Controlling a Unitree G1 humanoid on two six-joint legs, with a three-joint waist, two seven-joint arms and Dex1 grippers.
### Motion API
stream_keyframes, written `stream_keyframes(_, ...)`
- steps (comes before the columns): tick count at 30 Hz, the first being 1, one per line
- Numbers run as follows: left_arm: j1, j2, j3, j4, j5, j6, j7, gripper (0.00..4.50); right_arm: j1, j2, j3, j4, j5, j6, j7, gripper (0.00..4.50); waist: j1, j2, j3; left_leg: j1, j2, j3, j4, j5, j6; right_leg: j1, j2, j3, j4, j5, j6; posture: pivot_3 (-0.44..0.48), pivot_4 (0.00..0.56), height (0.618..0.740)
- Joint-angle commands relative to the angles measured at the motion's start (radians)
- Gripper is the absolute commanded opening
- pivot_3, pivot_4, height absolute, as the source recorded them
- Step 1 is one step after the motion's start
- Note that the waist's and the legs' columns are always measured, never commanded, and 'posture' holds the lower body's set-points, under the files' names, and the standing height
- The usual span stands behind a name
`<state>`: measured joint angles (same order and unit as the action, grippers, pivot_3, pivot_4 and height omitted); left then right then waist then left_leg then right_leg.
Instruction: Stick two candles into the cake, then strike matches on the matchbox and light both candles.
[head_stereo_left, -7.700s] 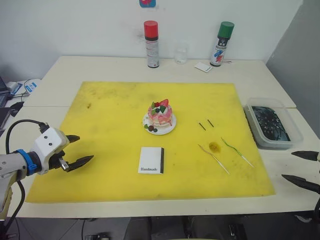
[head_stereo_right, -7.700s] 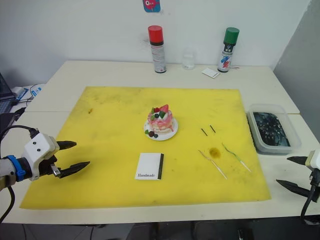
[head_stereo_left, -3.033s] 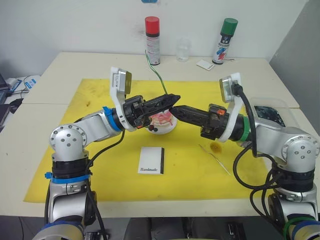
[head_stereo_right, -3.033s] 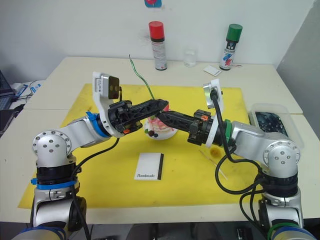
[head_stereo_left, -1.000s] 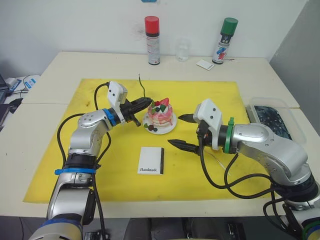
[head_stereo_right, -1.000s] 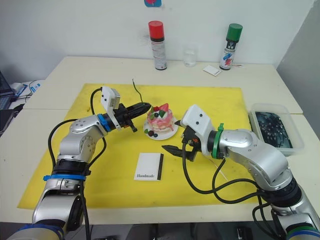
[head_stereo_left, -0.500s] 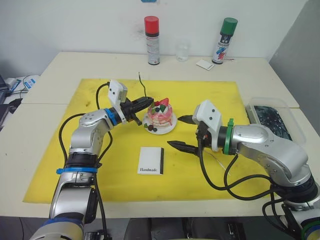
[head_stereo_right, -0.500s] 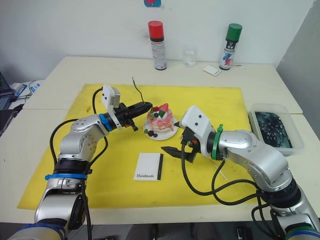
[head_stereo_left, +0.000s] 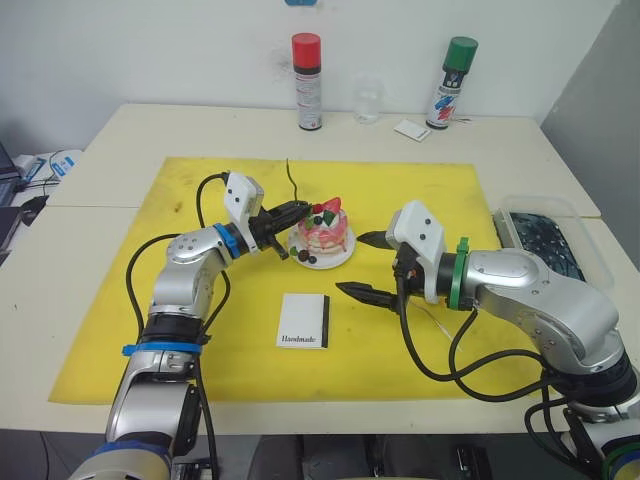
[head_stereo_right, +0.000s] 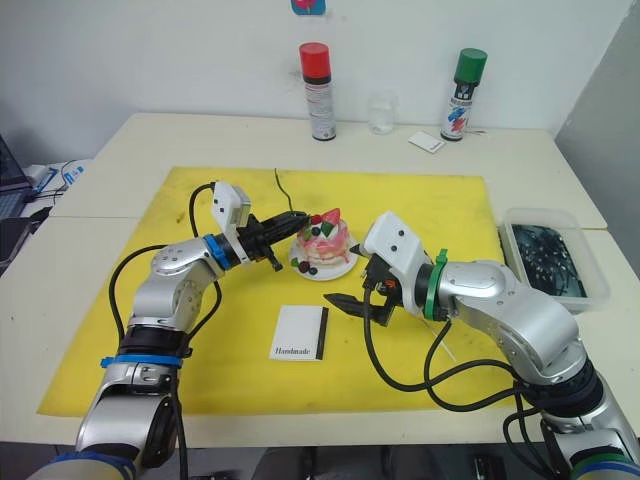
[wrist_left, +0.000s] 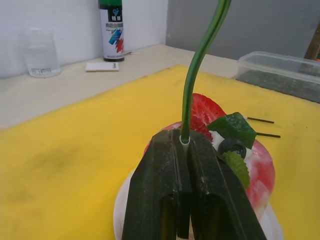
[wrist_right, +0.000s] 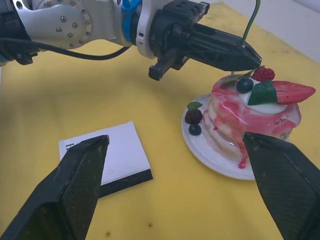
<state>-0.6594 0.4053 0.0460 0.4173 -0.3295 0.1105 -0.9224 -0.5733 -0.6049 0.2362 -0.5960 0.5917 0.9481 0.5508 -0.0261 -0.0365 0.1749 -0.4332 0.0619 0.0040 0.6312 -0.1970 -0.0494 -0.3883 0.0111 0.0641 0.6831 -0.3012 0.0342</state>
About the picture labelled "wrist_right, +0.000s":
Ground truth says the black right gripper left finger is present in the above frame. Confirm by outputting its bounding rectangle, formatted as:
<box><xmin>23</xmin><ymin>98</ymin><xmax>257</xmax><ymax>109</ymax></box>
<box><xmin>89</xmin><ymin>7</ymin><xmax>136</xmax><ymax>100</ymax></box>
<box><xmin>0</xmin><ymin>134</ymin><xmax>111</xmax><ymax>240</ymax></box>

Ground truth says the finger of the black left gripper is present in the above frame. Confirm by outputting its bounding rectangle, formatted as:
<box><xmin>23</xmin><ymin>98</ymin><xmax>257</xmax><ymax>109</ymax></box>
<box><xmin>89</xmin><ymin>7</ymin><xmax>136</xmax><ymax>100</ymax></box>
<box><xmin>196</xmin><ymin>23</ymin><xmax>263</xmax><ymax>66</ymax></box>
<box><xmin>186</xmin><ymin>30</ymin><xmax>262</xmax><ymax>74</ymax></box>

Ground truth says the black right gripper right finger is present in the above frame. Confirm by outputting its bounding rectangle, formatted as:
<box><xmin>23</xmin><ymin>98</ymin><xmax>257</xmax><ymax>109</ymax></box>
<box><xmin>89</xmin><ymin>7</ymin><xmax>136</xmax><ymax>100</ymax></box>
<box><xmin>242</xmin><ymin>132</ymin><xmax>320</xmax><ymax>240</ymax></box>

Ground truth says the pink glazed pancake cake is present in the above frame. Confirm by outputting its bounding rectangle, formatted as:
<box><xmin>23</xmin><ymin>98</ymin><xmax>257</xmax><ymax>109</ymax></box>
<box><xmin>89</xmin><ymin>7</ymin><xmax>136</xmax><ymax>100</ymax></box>
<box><xmin>202</xmin><ymin>65</ymin><xmax>317</xmax><ymax>170</ymax></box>

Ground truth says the white matchbox with black striker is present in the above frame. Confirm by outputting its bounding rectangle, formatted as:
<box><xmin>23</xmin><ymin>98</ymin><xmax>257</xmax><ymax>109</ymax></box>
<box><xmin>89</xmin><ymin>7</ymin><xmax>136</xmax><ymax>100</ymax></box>
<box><xmin>58</xmin><ymin>121</ymin><xmax>154</xmax><ymax>200</ymax></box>

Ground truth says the white round plate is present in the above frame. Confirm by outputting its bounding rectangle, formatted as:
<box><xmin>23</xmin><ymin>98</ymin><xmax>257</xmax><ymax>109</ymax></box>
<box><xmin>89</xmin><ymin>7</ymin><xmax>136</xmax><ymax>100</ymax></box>
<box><xmin>181</xmin><ymin>92</ymin><xmax>292</xmax><ymax>182</ymax></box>

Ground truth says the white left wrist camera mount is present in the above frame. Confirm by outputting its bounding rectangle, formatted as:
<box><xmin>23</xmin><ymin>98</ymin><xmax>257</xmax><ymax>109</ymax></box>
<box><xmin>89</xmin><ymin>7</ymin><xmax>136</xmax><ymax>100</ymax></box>
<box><xmin>135</xmin><ymin>0</ymin><xmax>176</xmax><ymax>60</ymax></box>

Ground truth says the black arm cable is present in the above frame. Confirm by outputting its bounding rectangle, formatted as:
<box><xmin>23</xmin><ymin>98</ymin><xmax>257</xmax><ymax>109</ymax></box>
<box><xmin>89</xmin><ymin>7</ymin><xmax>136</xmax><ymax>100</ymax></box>
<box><xmin>0</xmin><ymin>37</ymin><xmax>132</xmax><ymax>61</ymax></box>

